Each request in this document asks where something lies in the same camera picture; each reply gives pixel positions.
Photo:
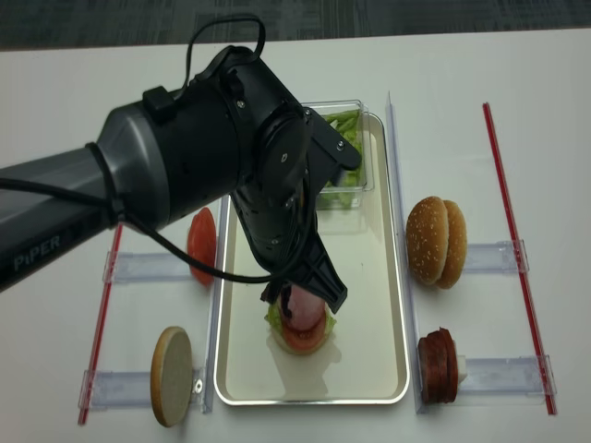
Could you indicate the red strip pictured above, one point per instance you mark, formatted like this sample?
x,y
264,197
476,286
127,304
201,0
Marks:
x,y
104,314
543,364

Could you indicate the clear plastic salad box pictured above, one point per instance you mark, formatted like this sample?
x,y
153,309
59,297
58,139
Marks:
x,y
338,197

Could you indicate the sesame bun top front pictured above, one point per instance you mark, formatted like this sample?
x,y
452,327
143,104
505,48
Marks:
x,y
427,239

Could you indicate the green lettuce in box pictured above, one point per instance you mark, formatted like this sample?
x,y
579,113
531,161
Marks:
x,y
346,124

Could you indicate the clear bun holder rail right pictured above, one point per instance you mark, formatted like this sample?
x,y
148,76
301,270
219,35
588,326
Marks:
x,y
497,258

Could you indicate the tomato end piece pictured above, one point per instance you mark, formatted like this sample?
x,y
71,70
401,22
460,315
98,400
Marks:
x,y
202,239

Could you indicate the clear tomato holder rail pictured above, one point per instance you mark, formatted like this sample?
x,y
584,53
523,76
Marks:
x,y
126,267

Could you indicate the left clear divider rail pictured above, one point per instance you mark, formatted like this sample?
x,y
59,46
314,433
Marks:
x,y
214,295

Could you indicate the bun top behind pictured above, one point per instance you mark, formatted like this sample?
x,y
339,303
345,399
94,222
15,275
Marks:
x,y
457,247

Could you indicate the bun half left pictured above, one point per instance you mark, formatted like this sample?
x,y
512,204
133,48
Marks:
x,y
171,376

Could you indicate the right red strip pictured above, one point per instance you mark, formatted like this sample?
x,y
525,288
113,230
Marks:
x,y
543,364

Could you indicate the clear bun holder rail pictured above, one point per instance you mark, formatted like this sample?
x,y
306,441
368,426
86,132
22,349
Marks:
x,y
101,390
497,258

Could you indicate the pink ham slice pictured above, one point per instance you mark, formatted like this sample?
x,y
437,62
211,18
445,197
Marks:
x,y
306,309

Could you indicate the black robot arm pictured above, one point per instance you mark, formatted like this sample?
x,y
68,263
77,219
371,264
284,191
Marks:
x,y
234,131

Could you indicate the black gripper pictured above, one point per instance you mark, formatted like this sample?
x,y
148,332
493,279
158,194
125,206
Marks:
x,y
301,261

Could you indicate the lettuce leaf on bun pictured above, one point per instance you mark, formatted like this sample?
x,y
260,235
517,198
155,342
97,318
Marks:
x,y
277,320

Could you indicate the clear meat holder rail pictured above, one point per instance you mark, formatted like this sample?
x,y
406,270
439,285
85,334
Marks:
x,y
501,381

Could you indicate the white pusher block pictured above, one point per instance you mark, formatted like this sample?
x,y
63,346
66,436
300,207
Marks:
x,y
462,368

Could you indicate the left red strip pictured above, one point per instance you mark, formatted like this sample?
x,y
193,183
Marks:
x,y
104,314

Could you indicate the stack of meat slices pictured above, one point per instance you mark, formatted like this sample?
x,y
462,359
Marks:
x,y
439,368

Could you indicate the clear bun holder rail left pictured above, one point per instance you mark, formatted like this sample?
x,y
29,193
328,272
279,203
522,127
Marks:
x,y
101,390

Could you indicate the cream metal tray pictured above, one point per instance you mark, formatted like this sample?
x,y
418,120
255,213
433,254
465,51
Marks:
x,y
364,360

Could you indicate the lower tomato slice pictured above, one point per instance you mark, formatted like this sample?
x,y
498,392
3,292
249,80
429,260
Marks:
x,y
305,341

